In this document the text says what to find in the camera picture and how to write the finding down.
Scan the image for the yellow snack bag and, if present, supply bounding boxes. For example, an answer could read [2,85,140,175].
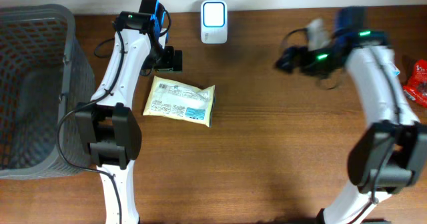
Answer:
[143,76,216,127]

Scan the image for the red snack bag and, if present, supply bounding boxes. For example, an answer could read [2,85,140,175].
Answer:
[403,59,426,107]

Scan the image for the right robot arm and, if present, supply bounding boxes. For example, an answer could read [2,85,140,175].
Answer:
[276,6,426,224]

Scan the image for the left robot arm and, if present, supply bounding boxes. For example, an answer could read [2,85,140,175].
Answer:
[75,0,183,223]

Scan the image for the grey plastic mesh basket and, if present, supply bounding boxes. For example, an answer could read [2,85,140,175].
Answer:
[1,4,95,180]

